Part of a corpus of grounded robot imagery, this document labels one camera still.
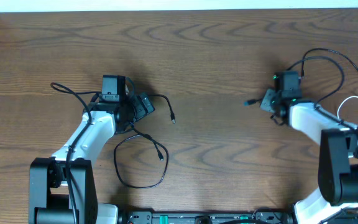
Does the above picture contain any black usb cable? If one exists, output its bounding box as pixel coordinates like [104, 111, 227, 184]
[243, 47, 358, 107]
[112, 93, 177, 190]

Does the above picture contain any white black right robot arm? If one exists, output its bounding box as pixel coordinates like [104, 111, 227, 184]
[260, 88, 358, 223]

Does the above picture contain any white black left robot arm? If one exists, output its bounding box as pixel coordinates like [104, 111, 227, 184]
[28, 93, 155, 223]

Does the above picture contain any black left camera cable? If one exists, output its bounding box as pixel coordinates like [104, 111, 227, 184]
[50, 77, 136, 224]

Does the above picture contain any black camera cable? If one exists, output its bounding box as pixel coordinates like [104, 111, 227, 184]
[286, 55, 358, 224]
[50, 77, 136, 224]

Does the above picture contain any black right camera cable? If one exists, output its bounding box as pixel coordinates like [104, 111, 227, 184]
[286, 55, 358, 224]

